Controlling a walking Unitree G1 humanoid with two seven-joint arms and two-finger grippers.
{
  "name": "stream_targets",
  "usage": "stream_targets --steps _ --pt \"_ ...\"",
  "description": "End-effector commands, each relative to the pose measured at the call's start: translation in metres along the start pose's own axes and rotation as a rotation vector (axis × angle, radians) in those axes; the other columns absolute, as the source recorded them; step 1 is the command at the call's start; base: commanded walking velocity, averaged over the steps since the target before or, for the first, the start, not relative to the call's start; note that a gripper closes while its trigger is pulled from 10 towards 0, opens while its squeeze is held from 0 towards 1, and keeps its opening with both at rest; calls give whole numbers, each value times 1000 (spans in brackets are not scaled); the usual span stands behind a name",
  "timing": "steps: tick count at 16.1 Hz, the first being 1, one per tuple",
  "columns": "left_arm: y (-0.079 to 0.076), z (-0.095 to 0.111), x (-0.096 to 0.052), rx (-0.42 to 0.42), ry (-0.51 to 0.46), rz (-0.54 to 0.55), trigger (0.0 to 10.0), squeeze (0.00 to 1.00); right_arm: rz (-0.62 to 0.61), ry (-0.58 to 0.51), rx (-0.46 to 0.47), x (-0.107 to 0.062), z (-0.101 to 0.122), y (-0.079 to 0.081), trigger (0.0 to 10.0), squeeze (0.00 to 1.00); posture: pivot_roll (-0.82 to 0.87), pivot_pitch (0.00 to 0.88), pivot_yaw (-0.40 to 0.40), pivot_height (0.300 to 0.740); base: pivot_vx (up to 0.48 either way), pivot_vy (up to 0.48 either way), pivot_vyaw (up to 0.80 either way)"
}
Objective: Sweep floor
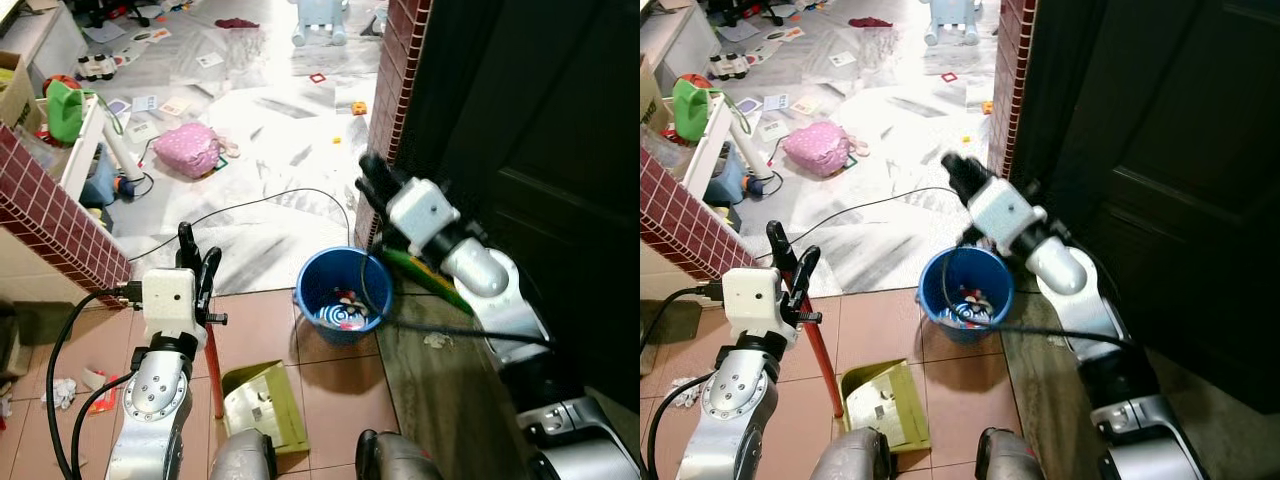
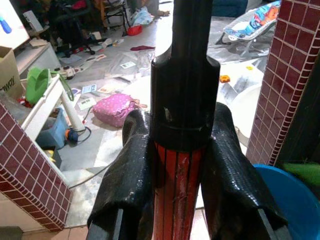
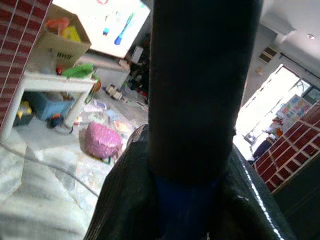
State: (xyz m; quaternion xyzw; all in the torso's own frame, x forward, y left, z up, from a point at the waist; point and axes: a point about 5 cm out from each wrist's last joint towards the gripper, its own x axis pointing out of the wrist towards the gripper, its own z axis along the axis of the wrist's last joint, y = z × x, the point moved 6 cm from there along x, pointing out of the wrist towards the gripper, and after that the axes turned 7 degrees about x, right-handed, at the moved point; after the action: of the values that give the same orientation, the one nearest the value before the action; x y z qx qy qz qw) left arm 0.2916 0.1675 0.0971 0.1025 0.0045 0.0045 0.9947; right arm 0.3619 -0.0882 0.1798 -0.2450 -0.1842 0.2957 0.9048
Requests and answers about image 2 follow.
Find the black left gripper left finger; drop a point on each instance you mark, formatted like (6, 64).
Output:
(130, 175)

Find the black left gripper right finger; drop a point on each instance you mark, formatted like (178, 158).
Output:
(232, 175)

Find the blue plastic basin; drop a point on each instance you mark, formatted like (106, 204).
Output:
(291, 197)

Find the pink polka dot bag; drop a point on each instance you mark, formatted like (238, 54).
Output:
(113, 109)

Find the blue and orange toy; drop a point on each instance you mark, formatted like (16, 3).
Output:
(71, 135)

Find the green cloth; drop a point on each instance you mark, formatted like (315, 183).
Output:
(303, 171)

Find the white round tub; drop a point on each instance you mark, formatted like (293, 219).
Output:
(246, 100)

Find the green paper card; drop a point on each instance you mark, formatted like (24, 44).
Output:
(86, 102)

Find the blue storage bin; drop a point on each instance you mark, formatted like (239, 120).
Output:
(53, 130)

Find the light blue paper card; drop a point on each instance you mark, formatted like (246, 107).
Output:
(89, 88)

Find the orange toy block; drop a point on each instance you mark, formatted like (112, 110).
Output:
(224, 78)

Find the white plastic table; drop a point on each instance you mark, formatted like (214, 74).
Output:
(53, 105)

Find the yellow toy piece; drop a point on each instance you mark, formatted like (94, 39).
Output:
(249, 67)

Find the white paper card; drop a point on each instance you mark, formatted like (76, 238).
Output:
(127, 65)

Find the maroon cloth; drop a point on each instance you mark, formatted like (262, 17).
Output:
(141, 48)

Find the green fabric bag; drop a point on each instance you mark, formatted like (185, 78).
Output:
(40, 83)

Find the red pouch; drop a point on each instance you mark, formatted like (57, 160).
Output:
(134, 30)

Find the white low cabinet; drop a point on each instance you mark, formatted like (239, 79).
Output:
(36, 58)

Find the baby bouncer seat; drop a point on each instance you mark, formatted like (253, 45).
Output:
(252, 26)

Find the black office chair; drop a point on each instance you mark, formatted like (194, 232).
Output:
(71, 27)

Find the white plastic bag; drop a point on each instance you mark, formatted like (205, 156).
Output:
(142, 16)

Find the brown cardboard box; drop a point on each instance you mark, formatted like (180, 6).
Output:
(8, 72)

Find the wooden chair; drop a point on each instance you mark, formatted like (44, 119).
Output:
(113, 12)

